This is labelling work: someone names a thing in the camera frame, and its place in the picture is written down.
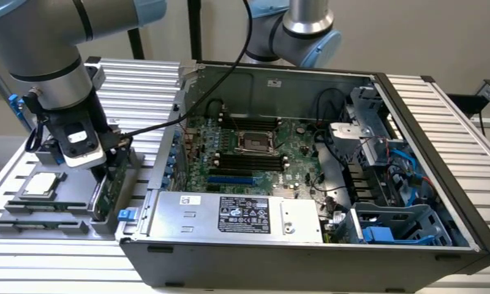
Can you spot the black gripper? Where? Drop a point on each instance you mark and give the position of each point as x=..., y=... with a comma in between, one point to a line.
x=103, y=116

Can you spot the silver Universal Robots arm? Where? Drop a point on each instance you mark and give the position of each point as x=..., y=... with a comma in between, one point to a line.
x=44, y=46

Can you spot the black expansion slot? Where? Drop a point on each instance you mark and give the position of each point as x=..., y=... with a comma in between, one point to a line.
x=228, y=172

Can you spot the black RAM slot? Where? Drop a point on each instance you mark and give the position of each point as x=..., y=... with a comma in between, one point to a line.
x=249, y=121
x=249, y=125
x=251, y=165
x=251, y=156
x=249, y=117
x=251, y=161
x=251, y=169

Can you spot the blue expansion slot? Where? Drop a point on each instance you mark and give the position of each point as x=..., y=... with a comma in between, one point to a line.
x=231, y=181

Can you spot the blue clamp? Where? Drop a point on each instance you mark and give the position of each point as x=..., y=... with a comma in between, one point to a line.
x=15, y=110

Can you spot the green graphics card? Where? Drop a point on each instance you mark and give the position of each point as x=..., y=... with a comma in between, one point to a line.
x=111, y=190

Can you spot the grey parts rack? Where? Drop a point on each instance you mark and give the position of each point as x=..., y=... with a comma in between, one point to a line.
x=77, y=190

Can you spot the black stand pole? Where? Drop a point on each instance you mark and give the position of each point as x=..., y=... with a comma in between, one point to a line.
x=135, y=43
x=195, y=30

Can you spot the silver CPU chip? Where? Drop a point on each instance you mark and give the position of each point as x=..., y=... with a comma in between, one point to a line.
x=43, y=183

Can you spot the blue case latch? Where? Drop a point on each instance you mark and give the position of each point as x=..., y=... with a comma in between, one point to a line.
x=127, y=215

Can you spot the CPU socket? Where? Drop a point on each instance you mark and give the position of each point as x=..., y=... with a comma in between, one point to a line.
x=256, y=141

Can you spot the silver power supply unit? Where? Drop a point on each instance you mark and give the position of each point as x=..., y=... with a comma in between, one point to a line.
x=204, y=217

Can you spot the round coin battery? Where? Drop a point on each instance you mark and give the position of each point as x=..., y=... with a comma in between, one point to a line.
x=301, y=129

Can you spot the green motherboard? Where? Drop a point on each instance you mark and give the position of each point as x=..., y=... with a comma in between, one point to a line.
x=303, y=165

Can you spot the silver chipset heatsink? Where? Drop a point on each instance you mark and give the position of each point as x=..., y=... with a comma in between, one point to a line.
x=285, y=193

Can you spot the grey metal disk bay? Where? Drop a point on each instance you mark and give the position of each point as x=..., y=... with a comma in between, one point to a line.
x=372, y=122

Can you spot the black open PC case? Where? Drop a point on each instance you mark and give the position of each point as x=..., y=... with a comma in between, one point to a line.
x=293, y=263

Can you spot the grey drive cage blue latch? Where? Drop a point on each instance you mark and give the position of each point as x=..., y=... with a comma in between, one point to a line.
x=392, y=223

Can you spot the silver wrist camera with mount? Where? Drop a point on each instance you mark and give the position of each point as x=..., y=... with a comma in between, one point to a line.
x=79, y=144

